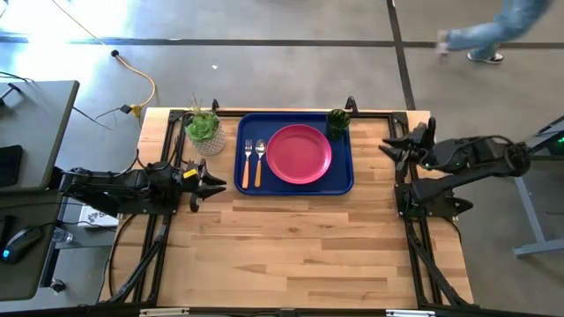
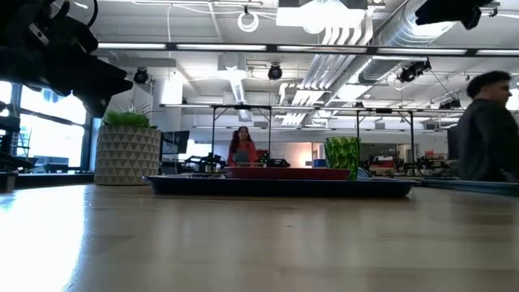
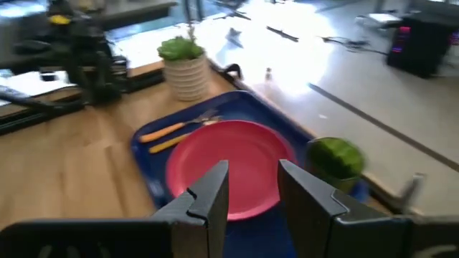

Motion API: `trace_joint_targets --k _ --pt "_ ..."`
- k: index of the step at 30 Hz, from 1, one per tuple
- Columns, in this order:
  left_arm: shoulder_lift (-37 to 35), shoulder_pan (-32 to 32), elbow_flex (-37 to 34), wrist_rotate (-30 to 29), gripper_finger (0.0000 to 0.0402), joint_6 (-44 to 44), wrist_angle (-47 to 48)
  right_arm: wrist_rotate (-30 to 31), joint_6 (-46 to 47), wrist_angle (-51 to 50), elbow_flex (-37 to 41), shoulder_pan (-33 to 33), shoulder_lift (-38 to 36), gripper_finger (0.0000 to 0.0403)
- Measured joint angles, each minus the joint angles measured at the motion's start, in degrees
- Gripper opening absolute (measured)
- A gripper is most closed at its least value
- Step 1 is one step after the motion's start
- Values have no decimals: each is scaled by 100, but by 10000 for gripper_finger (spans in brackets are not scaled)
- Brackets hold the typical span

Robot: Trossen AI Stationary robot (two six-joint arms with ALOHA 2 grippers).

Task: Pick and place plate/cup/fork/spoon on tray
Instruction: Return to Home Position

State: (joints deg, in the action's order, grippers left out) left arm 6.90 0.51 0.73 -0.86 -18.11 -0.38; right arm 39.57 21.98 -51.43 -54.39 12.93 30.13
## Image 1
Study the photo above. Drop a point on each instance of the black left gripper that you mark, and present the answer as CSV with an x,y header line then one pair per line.
x,y
189,180

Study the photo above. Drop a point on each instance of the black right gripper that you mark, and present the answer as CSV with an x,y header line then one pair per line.
x,y
420,152

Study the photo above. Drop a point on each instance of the green ribbed cup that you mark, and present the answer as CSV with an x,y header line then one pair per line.
x,y
338,123

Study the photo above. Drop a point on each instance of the pink plastic plate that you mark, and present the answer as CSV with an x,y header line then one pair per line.
x,y
299,154

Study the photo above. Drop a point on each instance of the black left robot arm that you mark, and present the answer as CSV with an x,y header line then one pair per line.
x,y
110,185

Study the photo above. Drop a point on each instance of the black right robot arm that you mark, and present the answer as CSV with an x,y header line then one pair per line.
x,y
476,167

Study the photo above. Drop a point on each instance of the blue plastic tray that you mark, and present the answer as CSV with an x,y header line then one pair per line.
x,y
339,176

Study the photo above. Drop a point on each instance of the succulent in patterned pot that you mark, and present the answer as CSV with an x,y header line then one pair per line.
x,y
202,127

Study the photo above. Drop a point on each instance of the white printed box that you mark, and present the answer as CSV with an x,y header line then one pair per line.
x,y
97,218

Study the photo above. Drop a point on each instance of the person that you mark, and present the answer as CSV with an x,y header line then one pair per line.
x,y
476,37

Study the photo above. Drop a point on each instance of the grey metal table leg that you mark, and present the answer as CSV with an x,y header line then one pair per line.
x,y
531,216

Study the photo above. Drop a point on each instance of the clear water bottle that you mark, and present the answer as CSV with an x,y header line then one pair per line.
x,y
61,236

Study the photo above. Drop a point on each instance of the device with green light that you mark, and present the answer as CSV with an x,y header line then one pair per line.
x,y
558,143

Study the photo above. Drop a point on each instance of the grey desk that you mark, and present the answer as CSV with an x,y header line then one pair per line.
x,y
35,123

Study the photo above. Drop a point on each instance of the black computer mouse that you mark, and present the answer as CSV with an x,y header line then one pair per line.
x,y
20,244

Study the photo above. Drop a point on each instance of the black keyboard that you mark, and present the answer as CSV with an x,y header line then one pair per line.
x,y
9,165

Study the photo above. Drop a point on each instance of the black desk clamp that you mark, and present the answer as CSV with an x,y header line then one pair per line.
x,y
9,90

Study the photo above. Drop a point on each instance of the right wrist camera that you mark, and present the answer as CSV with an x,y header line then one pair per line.
x,y
429,130

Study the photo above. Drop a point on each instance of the black aluminium table frame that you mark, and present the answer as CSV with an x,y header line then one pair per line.
x,y
374,115

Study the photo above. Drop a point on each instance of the silver metal bracket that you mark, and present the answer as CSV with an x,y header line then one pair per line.
x,y
410,313
163,312

